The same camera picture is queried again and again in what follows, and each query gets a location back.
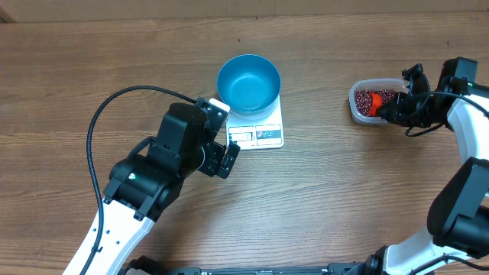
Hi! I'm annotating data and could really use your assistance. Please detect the red measuring scoop blue handle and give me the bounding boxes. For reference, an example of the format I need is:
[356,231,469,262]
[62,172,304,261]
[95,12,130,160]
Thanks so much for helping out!
[369,92,383,117]

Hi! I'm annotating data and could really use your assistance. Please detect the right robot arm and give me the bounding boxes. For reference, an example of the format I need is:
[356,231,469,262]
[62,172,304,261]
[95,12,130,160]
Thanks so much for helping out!
[349,57,488,274]

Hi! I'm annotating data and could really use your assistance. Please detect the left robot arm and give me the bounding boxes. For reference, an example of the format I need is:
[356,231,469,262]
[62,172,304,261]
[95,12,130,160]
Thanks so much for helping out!
[64,99,240,274]

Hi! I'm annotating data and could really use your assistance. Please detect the white kitchen scale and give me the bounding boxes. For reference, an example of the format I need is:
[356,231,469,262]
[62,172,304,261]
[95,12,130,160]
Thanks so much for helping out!
[225,96,284,150]

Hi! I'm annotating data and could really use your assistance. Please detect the blue bowl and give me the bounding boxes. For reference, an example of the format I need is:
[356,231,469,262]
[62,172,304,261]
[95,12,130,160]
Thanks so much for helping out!
[216,54,282,116]

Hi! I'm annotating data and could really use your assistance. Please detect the clear plastic container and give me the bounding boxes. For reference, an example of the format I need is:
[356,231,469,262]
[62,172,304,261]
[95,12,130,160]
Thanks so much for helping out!
[348,78,409,125]

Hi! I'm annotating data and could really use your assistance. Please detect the red beans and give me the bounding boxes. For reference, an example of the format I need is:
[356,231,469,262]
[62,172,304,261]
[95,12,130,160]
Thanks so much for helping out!
[354,89,397,117]

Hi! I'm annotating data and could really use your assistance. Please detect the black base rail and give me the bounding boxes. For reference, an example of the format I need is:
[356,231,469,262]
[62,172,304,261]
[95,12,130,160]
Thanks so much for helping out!
[117,256,386,275]

